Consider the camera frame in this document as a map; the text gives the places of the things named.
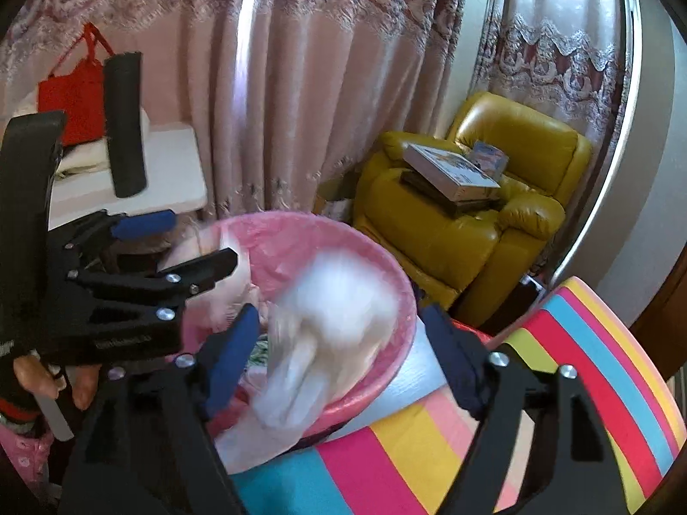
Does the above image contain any pink lace curtain back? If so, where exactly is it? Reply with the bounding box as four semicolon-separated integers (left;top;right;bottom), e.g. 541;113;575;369
469;0;635;162

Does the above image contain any pink lace curtain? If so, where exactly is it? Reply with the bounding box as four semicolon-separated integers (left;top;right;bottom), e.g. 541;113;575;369
1;0;465;218
469;0;635;162

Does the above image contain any person left hand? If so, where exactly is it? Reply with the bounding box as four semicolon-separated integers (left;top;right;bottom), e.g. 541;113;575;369
13;356;101;410

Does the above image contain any black cylinder tube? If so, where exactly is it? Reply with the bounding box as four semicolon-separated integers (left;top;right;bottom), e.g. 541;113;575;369
103;52;147;199

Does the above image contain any white side table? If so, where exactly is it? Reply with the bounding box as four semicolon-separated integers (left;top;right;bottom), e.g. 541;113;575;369
48;122;210;232

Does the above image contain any red bag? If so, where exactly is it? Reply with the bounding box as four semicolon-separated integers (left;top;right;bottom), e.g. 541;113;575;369
37;22;114;148

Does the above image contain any brown wooden door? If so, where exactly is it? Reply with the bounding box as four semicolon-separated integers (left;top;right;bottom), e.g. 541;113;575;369
630;245;687;380

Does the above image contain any pink lined trash bin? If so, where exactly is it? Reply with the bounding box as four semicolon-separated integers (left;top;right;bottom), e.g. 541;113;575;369
162;212;416;436

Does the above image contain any white tissue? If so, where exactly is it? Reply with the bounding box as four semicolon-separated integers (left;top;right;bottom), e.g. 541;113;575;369
252;251;399;433

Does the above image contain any small blue picture box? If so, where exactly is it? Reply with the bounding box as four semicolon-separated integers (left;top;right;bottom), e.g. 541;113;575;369
468;141;509;182

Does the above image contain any pink lace curtain left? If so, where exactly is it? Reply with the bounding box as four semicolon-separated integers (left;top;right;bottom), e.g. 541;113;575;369
1;0;465;218

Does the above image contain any green wavy cloth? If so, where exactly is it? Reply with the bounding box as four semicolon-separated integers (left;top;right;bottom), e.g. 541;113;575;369
245;333;269;372

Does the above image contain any yellow leather armchair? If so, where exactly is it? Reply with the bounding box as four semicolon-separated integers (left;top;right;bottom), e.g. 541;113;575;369
353;92;593;328

